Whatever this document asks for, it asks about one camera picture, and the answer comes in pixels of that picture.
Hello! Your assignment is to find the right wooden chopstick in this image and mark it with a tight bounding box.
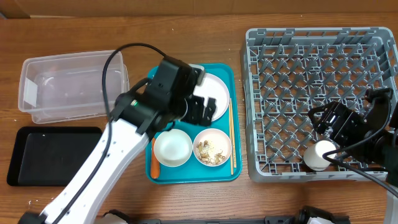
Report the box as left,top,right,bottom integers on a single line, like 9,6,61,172
231,99,237,169

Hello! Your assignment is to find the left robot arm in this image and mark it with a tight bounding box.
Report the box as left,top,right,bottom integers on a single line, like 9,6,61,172
19,56,205,223

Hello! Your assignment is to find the left wooden chopstick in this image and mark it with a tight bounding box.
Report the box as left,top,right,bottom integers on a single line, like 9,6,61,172
228,98,234,175

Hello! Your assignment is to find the white paper cup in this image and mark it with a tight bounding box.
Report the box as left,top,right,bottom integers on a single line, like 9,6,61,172
303,140,336,171

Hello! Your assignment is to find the large white plate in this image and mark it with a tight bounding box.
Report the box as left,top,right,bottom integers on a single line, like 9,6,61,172
193,73,229,121

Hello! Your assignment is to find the grey dishwasher rack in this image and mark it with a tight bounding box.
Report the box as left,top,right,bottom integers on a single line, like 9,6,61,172
241,27,397,182

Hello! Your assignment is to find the white bowl with food scraps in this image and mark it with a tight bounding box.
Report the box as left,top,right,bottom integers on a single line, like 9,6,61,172
193,128,232,167

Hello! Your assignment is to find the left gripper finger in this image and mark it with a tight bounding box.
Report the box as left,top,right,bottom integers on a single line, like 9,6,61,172
190,95,204,124
200,98,216,126

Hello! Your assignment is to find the orange carrot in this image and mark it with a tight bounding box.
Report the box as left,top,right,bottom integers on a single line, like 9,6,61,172
150,138,160,179

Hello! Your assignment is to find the clear plastic storage bin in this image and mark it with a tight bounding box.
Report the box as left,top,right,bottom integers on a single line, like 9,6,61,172
18,50,112,124

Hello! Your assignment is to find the black plastic tray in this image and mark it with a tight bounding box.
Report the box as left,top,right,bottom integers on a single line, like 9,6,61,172
7,126,102,186

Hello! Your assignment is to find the teal serving tray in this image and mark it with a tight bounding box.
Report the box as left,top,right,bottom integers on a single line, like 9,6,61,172
145,63,243,184

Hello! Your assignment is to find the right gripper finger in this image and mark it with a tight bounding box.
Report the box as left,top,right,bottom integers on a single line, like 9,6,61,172
312,110,333,134
307,105,329,123

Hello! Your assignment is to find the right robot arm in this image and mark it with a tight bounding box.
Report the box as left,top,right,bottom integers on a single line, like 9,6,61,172
307,88,397,223

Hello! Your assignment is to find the small white bowl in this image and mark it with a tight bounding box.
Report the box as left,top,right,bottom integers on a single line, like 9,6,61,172
154,129,193,167

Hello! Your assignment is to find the wooden chopstick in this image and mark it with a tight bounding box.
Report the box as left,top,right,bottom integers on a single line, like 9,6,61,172
231,99,237,169
228,98,234,175

